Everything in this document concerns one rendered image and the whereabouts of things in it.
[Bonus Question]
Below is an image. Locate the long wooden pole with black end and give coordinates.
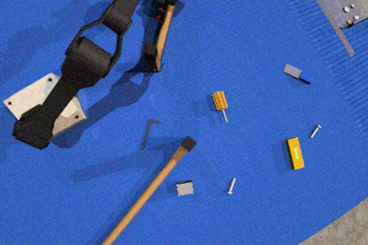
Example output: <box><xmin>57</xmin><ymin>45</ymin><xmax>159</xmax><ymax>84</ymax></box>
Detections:
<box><xmin>101</xmin><ymin>136</ymin><xmax>197</xmax><ymax>245</ymax></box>

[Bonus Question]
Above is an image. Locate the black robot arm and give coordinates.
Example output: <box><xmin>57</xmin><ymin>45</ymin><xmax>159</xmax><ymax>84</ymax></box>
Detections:
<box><xmin>13</xmin><ymin>0</ymin><xmax>139</xmax><ymax>150</ymax></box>

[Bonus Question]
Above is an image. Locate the orange long-handled scraper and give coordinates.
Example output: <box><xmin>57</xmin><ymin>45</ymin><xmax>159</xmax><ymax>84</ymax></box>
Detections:
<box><xmin>143</xmin><ymin>3</ymin><xmax>174</xmax><ymax>72</ymax></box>

